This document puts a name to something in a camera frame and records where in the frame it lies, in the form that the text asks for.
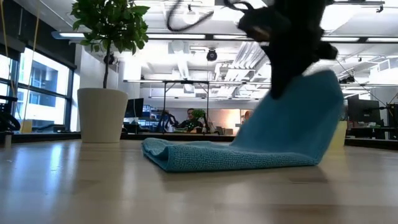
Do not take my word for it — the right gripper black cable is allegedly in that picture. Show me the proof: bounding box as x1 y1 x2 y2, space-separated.
166 0 256 32

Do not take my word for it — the yellow translucent plastic bin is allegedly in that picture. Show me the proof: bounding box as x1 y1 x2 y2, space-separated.
328 120 348 149

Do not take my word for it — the black monitor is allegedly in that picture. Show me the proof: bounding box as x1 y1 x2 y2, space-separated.
347 95 382 125
124 98 145 119

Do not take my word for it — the blue microfiber towel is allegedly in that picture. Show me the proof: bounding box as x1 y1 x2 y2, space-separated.
141 69 345 174

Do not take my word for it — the black aluminium table frame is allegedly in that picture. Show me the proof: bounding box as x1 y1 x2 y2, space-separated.
0 131 398 151

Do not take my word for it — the small background plant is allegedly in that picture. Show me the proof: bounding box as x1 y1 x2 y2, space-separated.
192 108 208 121

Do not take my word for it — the background black station frame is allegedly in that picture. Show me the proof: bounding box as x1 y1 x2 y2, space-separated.
123 79 271 134

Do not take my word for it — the green leafy plant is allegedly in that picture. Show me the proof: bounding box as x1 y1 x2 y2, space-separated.
70 0 150 90

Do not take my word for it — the white plant pot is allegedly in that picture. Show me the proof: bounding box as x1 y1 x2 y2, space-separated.
76 88 129 144

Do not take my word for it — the long ceiling light bar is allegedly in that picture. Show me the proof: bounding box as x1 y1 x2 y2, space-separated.
145 33 392 43

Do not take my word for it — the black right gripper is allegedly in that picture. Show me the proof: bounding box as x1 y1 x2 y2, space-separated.
237 0 340 101

